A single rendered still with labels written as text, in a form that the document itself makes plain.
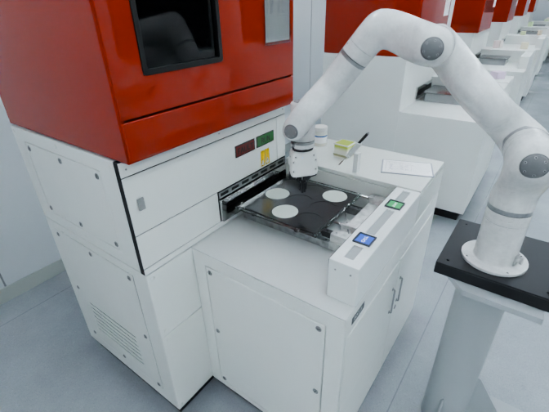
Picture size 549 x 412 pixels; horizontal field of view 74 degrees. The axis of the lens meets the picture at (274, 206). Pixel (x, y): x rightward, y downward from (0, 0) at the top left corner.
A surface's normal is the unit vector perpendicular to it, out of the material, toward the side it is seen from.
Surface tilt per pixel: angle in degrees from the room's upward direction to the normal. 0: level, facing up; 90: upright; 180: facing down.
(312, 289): 0
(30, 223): 90
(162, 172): 90
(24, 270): 90
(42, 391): 0
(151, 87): 90
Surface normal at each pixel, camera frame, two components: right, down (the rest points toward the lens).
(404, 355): -0.02, -0.87
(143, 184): 0.81, 0.27
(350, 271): -0.59, 0.40
